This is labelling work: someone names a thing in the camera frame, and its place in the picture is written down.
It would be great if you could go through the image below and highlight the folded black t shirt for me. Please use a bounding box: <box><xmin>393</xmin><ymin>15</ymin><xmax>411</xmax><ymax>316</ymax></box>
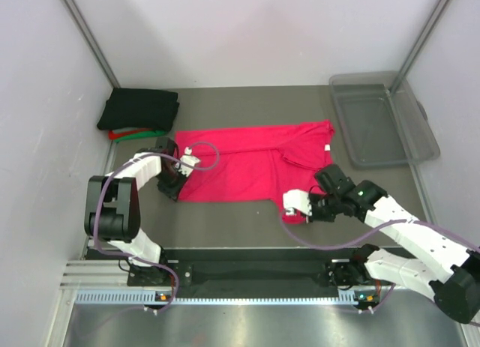
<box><xmin>97</xmin><ymin>88</ymin><xmax>179</xmax><ymax>132</ymax></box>

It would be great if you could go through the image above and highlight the left corner frame post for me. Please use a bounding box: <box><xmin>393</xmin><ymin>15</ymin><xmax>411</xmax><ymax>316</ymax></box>
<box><xmin>61</xmin><ymin>0</ymin><xmax>121</xmax><ymax>88</ymax></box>

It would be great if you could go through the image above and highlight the folded green t shirt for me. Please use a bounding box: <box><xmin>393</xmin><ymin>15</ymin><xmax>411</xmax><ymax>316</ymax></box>
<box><xmin>114</xmin><ymin>130</ymin><xmax>167</xmax><ymax>142</ymax></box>

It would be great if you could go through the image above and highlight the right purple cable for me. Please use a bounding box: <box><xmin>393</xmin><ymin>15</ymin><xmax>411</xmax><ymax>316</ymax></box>
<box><xmin>280</xmin><ymin>208</ymin><xmax>480</xmax><ymax>328</ymax></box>

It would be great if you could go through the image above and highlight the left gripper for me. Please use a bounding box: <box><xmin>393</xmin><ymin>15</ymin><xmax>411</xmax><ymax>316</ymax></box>
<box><xmin>155</xmin><ymin>165</ymin><xmax>191</xmax><ymax>202</ymax></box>

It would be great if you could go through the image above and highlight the pink t shirt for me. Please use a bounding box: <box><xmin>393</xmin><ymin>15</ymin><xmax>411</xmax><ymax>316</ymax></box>
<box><xmin>175</xmin><ymin>120</ymin><xmax>335</xmax><ymax>210</ymax></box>

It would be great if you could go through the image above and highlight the corner frame post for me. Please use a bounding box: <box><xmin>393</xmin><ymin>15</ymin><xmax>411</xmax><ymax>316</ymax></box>
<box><xmin>389</xmin><ymin>0</ymin><xmax>452</xmax><ymax>96</ymax></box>
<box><xmin>61</xmin><ymin>0</ymin><xmax>121</xmax><ymax>88</ymax></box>

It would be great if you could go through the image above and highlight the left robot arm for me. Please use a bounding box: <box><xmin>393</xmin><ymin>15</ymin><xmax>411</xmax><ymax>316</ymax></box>
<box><xmin>84</xmin><ymin>137</ymin><xmax>188</xmax><ymax>286</ymax></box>

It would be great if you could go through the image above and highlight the grey cable duct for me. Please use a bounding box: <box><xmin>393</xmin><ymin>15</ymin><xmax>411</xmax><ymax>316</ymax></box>
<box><xmin>75</xmin><ymin>289</ymin><xmax>380</xmax><ymax>307</ymax></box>

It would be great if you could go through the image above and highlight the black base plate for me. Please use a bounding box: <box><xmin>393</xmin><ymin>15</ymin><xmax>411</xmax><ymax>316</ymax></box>
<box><xmin>127</xmin><ymin>248</ymin><xmax>385</xmax><ymax>299</ymax></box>

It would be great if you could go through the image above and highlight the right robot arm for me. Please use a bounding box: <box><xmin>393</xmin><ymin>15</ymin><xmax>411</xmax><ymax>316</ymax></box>
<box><xmin>308</xmin><ymin>164</ymin><xmax>479</xmax><ymax>324</ymax></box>

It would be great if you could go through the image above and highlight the folded red t shirt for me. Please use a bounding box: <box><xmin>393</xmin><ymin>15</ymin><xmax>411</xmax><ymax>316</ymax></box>
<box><xmin>108</xmin><ymin>127</ymin><xmax>151</xmax><ymax>141</ymax></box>

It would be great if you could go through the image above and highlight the clear plastic bin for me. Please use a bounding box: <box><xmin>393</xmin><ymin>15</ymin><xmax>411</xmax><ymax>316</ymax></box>
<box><xmin>328</xmin><ymin>71</ymin><xmax>440</xmax><ymax>169</ymax></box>

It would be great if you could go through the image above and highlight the aluminium frame rail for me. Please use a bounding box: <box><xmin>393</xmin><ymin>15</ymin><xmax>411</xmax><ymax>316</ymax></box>
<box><xmin>60</xmin><ymin>259</ymin><xmax>371</xmax><ymax>289</ymax></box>

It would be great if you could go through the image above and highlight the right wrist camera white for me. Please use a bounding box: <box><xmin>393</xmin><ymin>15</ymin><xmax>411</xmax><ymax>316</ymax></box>
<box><xmin>283</xmin><ymin>189</ymin><xmax>312</xmax><ymax>217</ymax></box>

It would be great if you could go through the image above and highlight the right corner frame post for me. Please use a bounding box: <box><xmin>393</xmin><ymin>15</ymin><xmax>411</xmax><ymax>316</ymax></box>
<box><xmin>389</xmin><ymin>0</ymin><xmax>452</xmax><ymax>96</ymax></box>

